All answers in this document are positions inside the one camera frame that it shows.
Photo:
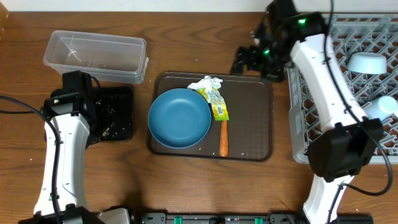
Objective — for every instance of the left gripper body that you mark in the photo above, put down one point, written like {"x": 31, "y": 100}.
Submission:
{"x": 89, "y": 142}

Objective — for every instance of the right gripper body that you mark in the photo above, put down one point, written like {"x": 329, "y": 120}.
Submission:
{"x": 268, "y": 63}

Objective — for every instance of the orange carrot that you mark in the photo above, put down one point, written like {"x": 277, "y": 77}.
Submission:
{"x": 224, "y": 142}

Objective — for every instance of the light blue bowl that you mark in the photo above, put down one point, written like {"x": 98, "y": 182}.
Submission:
{"x": 369, "y": 63}

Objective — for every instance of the dark blue plate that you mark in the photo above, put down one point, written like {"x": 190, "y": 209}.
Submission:
{"x": 179, "y": 118}

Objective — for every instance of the white cup sideways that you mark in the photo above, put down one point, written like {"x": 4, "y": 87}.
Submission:
{"x": 382, "y": 108}

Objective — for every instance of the pile of white rice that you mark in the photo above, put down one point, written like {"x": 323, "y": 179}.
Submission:
{"x": 114, "y": 121}

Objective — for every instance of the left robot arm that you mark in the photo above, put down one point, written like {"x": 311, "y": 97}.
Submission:
{"x": 62, "y": 197}

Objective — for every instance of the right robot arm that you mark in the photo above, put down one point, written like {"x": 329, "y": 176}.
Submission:
{"x": 349, "y": 136}

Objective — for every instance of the grey dishwasher rack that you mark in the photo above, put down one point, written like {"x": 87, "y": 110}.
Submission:
{"x": 351, "y": 33}

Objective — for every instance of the black rectangular bin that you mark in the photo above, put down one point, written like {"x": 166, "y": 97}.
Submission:
{"x": 122, "y": 94}

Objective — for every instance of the dark brown serving tray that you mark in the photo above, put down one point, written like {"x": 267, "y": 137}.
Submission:
{"x": 249, "y": 100}

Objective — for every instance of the clear plastic bin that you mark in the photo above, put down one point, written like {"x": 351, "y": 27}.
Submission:
{"x": 109, "y": 58}

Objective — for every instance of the crumpled white tissue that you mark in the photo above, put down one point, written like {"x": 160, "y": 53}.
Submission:
{"x": 207, "y": 83}

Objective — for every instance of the yellow green snack wrapper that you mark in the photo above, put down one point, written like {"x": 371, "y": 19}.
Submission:
{"x": 217, "y": 102}

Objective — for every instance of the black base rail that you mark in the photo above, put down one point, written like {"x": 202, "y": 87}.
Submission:
{"x": 191, "y": 218}

